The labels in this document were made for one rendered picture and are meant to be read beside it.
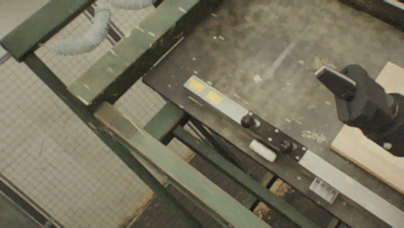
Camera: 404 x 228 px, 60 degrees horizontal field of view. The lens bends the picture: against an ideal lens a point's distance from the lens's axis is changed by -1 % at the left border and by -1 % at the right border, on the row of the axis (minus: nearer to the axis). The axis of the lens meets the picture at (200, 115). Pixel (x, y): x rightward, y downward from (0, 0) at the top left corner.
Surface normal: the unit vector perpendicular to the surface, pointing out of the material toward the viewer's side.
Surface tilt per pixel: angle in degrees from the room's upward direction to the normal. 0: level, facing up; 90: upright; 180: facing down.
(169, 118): 53
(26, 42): 90
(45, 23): 90
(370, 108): 88
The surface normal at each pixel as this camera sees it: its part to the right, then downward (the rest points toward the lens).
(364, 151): -0.06, -0.47
